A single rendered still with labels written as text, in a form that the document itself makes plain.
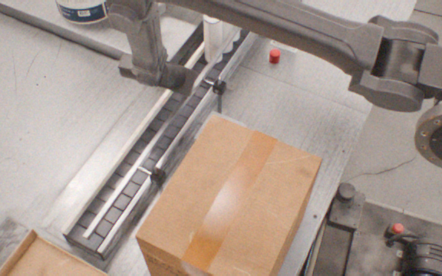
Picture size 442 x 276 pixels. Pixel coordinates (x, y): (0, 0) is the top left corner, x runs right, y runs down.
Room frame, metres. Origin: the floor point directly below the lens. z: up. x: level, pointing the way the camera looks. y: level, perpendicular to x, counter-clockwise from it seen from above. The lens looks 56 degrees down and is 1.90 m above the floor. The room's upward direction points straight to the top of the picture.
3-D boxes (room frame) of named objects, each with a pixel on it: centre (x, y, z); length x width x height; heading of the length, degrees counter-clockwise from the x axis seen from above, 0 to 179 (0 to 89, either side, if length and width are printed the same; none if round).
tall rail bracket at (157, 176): (0.55, 0.17, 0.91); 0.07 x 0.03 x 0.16; 62
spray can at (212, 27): (0.98, 0.03, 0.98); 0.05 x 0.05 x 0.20
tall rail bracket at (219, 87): (0.82, 0.03, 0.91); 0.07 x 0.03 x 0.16; 62
